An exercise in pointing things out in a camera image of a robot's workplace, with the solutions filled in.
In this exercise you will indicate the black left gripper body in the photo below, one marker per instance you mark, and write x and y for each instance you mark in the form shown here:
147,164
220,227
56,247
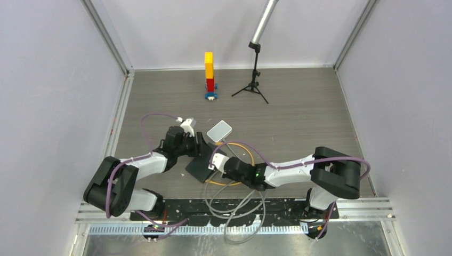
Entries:
190,146

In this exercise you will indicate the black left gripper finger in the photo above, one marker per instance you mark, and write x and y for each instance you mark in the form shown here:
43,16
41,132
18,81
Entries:
200,138
205,149

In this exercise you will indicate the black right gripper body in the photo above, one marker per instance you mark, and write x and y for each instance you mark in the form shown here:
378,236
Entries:
247,182

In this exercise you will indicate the dark grey foam pad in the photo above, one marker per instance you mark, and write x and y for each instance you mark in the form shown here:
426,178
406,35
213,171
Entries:
198,167

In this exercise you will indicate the white network switch box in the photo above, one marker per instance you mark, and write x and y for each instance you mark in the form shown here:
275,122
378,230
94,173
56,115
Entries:
219,131

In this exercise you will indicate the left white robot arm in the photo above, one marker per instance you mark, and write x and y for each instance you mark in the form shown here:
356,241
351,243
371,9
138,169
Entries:
112,188

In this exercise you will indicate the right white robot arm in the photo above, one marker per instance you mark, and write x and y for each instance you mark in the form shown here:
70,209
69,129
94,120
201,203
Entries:
334,174

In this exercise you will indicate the colourful toy block tower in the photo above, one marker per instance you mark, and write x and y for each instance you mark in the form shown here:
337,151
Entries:
210,86

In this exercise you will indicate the black tripod with silver pole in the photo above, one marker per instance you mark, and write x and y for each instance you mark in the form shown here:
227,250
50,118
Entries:
254,44

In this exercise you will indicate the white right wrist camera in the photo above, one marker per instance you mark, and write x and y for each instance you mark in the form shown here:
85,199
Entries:
218,162

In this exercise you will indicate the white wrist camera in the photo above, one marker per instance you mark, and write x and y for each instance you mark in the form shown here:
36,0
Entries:
218,162
187,125

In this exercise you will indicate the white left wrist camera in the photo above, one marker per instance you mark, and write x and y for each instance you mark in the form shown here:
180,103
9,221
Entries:
187,125

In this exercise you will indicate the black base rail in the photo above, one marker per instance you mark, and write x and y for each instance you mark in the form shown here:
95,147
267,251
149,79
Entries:
272,213

